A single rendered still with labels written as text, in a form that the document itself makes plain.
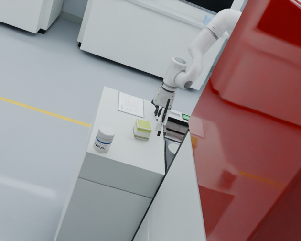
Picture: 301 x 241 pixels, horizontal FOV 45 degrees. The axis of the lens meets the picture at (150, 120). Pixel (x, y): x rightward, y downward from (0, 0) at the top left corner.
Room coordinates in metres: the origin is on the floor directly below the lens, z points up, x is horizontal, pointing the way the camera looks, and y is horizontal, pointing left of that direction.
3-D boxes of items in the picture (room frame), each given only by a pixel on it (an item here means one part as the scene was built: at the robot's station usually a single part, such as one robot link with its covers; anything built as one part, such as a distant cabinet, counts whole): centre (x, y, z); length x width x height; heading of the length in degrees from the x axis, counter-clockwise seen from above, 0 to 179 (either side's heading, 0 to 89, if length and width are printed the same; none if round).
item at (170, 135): (1.78, -0.24, 0.87); 0.36 x 0.08 x 0.03; 102
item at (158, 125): (1.58, -0.05, 1.03); 0.06 x 0.04 x 0.13; 12
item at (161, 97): (1.74, -0.02, 1.09); 0.10 x 0.07 x 0.11; 101
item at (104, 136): (1.27, 0.15, 1.01); 0.07 x 0.07 x 0.10
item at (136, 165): (1.54, 0.08, 0.89); 0.62 x 0.35 x 0.14; 12
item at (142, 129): (1.49, 0.02, 1.00); 0.07 x 0.07 x 0.07; 20
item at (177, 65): (1.74, -0.02, 1.24); 0.09 x 0.08 x 0.13; 47
